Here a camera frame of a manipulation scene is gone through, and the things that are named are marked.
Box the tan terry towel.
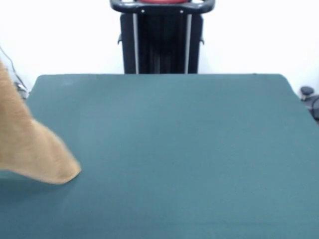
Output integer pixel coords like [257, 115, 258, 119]
[0, 59, 82, 185]

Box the dark green table cloth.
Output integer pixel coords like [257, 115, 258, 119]
[0, 73, 319, 239]

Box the black equipment stack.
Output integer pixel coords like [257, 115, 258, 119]
[14, 81, 28, 100]

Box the black office chair base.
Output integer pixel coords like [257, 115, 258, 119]
[300, 86, 319, 125]

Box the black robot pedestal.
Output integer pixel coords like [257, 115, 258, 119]
[109, 0, 216, 75]

